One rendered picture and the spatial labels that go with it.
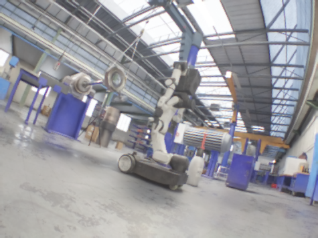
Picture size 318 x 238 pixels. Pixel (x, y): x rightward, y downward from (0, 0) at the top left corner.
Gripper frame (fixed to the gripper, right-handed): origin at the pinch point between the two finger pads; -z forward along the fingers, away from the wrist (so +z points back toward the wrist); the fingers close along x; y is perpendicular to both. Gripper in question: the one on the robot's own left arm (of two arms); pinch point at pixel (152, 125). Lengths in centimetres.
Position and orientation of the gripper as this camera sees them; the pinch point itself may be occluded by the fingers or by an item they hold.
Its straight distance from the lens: 168.5
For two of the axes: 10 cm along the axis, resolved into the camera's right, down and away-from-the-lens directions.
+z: 4.6, -8.8, 0.9
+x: -7.7, -3.4, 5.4
